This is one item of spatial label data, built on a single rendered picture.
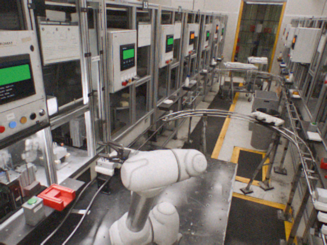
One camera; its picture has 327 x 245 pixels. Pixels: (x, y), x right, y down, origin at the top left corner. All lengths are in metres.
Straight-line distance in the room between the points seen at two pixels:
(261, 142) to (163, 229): 3.14
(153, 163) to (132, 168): 0.08
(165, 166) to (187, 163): 0.08
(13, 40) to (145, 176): 0.86
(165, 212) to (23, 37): 1.12
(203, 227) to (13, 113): 1.29
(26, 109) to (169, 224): 0.95
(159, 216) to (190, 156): 0.60
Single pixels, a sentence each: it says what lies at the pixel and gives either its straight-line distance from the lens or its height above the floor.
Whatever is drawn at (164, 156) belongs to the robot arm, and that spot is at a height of 1.46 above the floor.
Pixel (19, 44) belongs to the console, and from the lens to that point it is 1.38.
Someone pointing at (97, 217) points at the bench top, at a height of 0.68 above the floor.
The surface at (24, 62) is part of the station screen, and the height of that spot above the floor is 1.70.
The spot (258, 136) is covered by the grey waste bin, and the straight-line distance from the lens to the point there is 4.33.
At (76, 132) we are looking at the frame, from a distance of 2.10.
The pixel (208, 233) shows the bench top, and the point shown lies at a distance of 1.77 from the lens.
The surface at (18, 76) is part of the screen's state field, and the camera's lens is 1.35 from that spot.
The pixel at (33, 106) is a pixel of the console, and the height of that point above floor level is 1.47.
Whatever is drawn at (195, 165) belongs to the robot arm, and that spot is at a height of 1.45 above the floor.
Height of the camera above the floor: 1.93
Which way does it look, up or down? 24 degrees down
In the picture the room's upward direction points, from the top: 3 degrees clockwise
